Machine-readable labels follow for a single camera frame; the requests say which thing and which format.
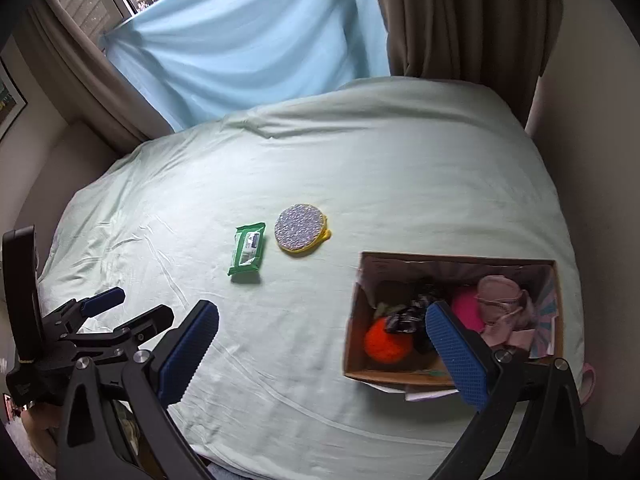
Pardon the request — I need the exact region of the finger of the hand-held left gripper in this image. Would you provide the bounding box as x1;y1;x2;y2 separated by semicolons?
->
111;304;174;352
42;287;126;334

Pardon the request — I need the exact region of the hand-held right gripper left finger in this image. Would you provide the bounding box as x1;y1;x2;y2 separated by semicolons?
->
56;299;221;480

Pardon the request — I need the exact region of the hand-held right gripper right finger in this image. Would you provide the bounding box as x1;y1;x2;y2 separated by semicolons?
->
425;301;588;480

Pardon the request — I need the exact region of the magenta soft pad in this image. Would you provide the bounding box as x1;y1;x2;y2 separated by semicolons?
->
451;287;489;334

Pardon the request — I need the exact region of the black and white scrunchie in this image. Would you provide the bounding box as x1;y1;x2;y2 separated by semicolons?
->
387;294;436;335

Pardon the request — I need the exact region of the orange fluffy ball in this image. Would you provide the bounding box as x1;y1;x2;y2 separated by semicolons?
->
363;316;415;363

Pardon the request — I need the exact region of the pale pink fabric item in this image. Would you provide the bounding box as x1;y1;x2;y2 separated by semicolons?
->
474;274;539;349

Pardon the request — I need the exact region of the cardboard box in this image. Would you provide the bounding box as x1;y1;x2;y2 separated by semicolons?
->
342;251;565;402

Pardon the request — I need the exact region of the person's left forearm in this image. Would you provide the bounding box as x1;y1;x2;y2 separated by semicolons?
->
22;402;61;467

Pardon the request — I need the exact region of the green wet wipes pack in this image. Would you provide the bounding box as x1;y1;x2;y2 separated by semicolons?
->
227;223;266;277

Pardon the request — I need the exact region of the beige headboard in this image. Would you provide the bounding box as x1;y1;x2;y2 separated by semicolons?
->
0;119;122;262

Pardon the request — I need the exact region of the pink plastic object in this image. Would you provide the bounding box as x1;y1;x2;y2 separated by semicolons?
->
580;362;597;404

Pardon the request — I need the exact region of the round glitter pouch yellow trim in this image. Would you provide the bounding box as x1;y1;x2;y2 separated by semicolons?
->
274;203;333;254

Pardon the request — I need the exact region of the beige curtain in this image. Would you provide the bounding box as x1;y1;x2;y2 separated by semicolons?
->
370;0;564;127
27;0;172;157

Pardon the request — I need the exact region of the bed with mint sheet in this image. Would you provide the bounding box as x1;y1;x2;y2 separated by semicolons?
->
37;75;587;480

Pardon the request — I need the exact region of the light blue hanging cloth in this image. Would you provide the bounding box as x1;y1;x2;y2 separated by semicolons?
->
102;0;391;131

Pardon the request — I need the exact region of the framed wall picture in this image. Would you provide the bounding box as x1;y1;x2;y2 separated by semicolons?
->
0;57;27;141

